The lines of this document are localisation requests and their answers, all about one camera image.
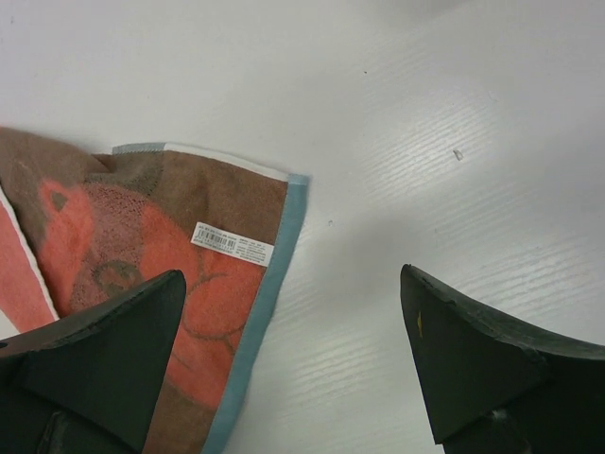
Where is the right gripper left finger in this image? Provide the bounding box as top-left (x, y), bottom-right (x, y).
top-left (1, 270), bottom-right (186, 453)

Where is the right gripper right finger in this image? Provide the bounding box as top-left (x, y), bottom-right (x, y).
top-left (400, 265), bottom-right (604, 453)

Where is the brown orange towel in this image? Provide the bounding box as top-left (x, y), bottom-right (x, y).
top-left (1, 128), bottom-right (309, 453)

